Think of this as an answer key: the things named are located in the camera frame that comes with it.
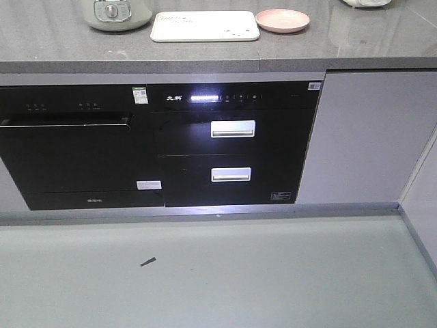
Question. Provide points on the cream bear serving tray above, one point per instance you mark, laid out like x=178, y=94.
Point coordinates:
x=204, y=26

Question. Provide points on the pink round plate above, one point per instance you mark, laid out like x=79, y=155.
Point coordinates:
x=282, y=20

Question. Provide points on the black drawer disinfection cabinet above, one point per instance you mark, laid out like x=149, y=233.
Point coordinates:
x=284, y=112

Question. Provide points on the black tape strip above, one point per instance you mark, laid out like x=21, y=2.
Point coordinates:
x=151, y=260

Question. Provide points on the black built-in dishwasher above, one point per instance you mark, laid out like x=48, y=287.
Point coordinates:
x=80, y=146

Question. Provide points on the grey cabinet door panel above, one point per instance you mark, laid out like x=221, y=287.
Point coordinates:
x=369, y=132

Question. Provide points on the pale green electric pot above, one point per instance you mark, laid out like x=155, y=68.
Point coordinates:
x=116, y=15

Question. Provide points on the white rice cooker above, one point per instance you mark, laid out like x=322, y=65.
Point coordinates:
x=367, y=3

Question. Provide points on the silver lower drawer handle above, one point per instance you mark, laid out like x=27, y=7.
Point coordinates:
x=231, y=174

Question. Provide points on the silver drawer handle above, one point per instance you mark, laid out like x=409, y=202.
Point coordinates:
x=232, y=129
x=231, y=174

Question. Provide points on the silver upper drawer handle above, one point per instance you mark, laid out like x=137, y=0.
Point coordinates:
x=232, y=129

